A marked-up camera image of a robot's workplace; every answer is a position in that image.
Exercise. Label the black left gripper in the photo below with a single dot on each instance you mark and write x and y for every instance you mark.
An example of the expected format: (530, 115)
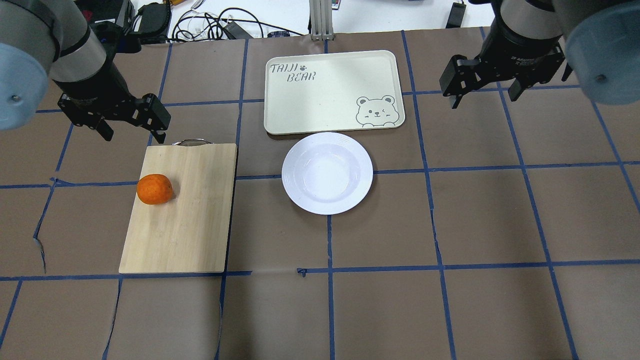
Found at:
(98, 90)

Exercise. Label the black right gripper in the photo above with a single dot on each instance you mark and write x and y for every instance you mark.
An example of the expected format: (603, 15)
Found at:
(525, 50)

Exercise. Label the orange mandarin fruit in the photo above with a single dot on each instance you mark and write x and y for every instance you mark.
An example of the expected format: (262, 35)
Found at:
(154, 189)

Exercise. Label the white ridged plate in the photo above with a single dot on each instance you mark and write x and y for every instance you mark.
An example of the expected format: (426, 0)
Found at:
(327, 173)

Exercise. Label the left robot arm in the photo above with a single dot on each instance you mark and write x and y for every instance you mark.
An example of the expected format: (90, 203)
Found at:
(55, 40)

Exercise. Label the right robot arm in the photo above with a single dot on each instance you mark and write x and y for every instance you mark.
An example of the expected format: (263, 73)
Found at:
(529, 40)

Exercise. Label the cream bear print tray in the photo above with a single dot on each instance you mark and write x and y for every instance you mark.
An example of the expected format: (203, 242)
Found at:
(339, 92)

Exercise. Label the black power adapter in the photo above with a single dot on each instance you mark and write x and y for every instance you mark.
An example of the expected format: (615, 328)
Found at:
(456, 14)

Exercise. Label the bamboo cutting board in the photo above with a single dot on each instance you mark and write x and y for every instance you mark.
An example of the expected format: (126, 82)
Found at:
(190, 232)

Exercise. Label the black device on table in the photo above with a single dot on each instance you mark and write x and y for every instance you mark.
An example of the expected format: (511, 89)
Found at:
(152, 23)

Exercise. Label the aluminium profile post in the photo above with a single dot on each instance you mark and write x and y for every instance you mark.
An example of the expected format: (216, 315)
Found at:
(321, 20)

